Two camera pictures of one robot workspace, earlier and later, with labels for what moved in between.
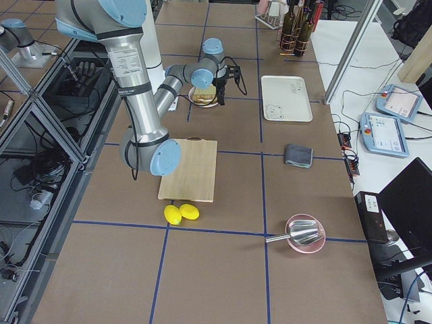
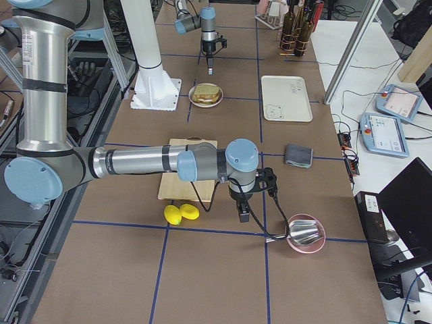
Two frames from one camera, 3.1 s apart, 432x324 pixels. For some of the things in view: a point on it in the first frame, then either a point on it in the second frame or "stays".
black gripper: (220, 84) → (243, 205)
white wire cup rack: (271, 15) stays
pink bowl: (307, 248) stays
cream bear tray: (285, 98) stays
